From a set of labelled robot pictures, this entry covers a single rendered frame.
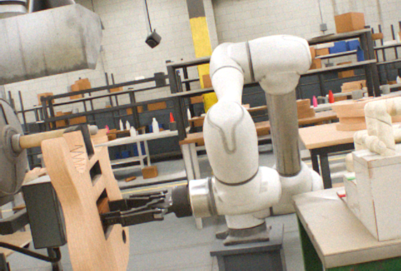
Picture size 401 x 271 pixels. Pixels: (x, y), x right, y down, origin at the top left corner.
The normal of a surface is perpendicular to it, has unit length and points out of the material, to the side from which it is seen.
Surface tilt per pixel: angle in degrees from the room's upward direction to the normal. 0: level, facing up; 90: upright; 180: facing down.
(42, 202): 90
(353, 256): 90
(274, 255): 90
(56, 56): 90
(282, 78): 129
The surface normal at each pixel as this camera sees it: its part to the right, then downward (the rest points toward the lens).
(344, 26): -0.66, 0.15
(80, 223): -0.10, -0.15
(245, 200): 0.05, 0.54
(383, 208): -0.08, 0.07
